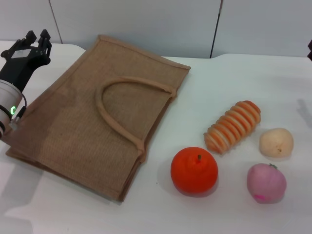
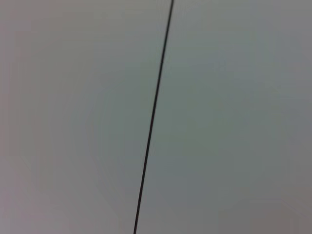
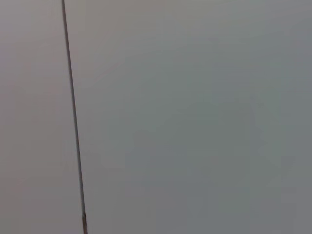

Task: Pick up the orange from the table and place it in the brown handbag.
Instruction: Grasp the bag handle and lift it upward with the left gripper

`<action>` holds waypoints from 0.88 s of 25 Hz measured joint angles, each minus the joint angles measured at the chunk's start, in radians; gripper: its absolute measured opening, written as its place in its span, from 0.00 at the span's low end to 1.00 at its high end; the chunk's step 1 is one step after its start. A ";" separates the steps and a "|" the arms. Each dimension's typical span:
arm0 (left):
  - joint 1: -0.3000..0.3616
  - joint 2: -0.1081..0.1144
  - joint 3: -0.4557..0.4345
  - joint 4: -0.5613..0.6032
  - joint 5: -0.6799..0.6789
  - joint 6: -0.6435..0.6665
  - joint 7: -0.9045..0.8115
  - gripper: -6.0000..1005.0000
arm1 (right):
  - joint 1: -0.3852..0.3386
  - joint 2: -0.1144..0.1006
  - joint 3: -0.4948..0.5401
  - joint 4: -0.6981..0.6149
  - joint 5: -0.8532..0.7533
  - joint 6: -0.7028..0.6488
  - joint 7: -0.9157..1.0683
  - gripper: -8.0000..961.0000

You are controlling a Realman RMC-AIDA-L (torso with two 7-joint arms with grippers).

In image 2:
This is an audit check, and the dark wall panel joint strip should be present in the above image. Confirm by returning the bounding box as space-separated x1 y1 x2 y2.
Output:
133 0 176 234

